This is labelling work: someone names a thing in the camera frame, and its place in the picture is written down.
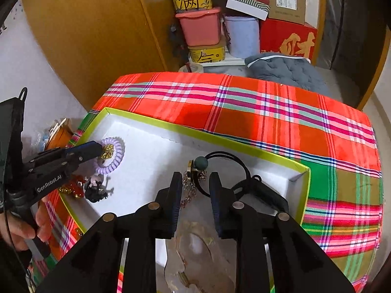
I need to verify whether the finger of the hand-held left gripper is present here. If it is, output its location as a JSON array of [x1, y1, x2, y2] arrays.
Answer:
[[26, 151, 107, 178], [39, 140, 104, 159]]

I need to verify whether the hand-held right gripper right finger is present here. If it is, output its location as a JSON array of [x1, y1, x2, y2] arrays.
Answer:
[[208, 172, 356, 293]]

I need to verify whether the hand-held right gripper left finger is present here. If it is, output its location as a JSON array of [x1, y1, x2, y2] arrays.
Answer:
[[35, 172, 184, 293]]

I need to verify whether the gold bell cluster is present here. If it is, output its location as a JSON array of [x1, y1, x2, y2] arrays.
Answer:
[[99, 145, 116, 160]]

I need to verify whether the red bead bracelet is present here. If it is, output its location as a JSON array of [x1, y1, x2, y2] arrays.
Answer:
[[59, 175, 86, 200]]

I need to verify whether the purple spiral hair tie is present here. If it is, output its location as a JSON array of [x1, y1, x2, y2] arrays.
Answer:
[[94, 137, 126, 174]]

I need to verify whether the mouse hair clip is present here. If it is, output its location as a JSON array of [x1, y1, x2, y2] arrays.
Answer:
[[84, 174, 114, 203]]

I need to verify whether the black hair tie with pendant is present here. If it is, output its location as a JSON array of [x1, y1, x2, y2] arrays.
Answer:
[[182, 151, 252, 211]]

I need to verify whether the black smart band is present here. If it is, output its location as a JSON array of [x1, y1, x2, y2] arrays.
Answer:
[[229, 175, 289, 212]]

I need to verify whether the clear hair claw clip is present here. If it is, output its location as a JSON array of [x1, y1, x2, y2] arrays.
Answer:
[[163, 220, 236, 293]]

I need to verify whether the yellow shallow box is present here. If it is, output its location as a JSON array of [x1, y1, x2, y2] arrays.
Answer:
[[58, 107, 311, 293]]

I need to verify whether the person's left hand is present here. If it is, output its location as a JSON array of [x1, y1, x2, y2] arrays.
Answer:
[[0, 195, 52, 252]]

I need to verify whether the orange container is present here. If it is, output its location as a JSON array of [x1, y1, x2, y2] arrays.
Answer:
[[46, 125, 74, 150]]

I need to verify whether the plaid tablecloth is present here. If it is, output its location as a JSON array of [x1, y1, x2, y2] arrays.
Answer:
[[27, 72, 384, 293]]

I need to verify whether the wooden wardrobe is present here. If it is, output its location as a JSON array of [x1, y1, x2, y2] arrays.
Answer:
[[21, 0, 181, 110]]

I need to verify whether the tape roll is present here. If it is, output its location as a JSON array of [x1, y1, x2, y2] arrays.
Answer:
[[178, 63, 205, 74]]

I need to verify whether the yellow round tin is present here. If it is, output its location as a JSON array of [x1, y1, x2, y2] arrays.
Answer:
[[173, 0, 213, 14], [187, 44, 226, 64]]

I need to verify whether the grey quilted cushion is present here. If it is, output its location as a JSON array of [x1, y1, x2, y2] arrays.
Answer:
[[244, 52, 332, 96]]

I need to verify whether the pink plastic bin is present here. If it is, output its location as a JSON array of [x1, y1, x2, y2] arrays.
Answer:
[[175, 7, 222, 47]]

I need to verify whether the light blue round bin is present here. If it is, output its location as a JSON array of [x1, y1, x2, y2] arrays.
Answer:
[[224, 15, 261, 58]]

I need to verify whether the red box with gold print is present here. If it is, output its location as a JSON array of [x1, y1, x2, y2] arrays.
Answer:
[[260, 18, 318, 64]]

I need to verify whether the white box with striped edge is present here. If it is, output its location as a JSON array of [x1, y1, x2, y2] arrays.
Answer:
[[225, 0, 270, 21]]

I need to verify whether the brown cardboard box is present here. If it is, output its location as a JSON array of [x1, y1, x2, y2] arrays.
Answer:
[[267, 0, 310, 25]]

